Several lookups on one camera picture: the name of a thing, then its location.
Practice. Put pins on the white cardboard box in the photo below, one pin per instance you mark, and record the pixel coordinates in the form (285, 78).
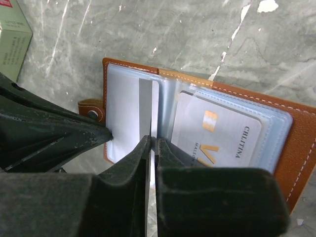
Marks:
(15, 38)

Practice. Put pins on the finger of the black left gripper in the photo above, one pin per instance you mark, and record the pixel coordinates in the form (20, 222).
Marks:
(39, 136)

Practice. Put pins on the brown leather card holder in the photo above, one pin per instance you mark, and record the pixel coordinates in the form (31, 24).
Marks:
(139, 100)

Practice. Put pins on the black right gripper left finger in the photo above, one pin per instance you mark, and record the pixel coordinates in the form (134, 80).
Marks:
(113, 203)

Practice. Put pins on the white card in holder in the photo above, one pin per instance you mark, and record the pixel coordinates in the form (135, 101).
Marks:
(214, 134)

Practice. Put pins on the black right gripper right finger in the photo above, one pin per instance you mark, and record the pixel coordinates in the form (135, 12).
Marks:
(197, 201)

